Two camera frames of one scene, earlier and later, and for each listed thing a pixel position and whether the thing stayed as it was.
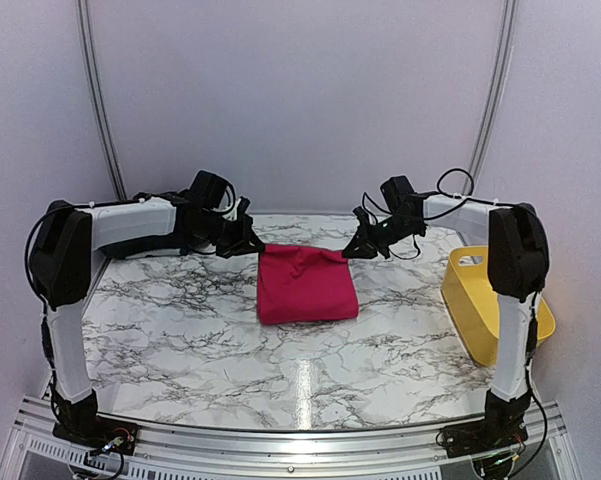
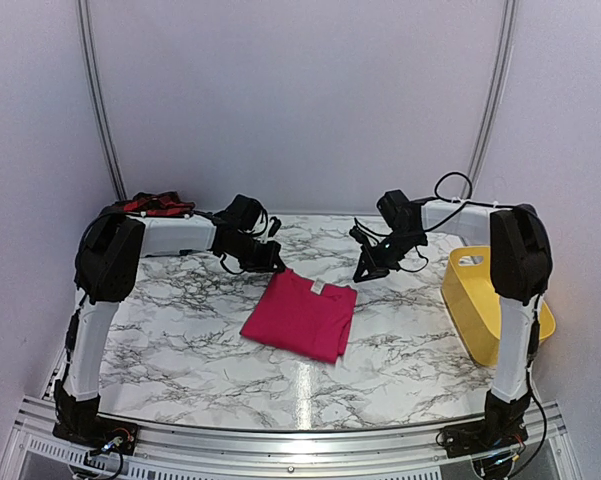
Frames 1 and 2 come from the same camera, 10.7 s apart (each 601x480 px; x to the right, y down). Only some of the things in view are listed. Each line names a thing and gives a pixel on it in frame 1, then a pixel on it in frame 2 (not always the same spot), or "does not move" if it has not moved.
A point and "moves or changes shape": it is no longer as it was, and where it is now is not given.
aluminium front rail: (36, 449) does not move
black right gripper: (366, 249) → (375, 269)
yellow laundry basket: (474, 306) does not move
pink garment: (304, 284) moves or changes shape
